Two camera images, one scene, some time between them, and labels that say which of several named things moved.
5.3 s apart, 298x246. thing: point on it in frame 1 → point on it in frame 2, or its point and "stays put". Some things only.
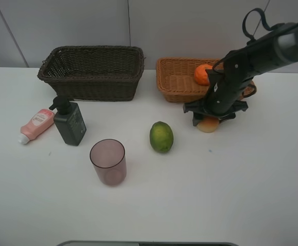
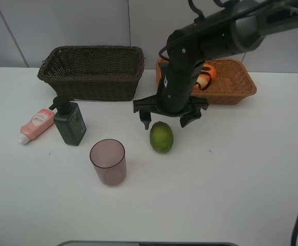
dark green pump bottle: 68,120 stays put
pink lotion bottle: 43,119 stays put
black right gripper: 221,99 → 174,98
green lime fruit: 161,136 stays put
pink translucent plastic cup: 108,157 stays put
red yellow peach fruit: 207,124 → 203,80
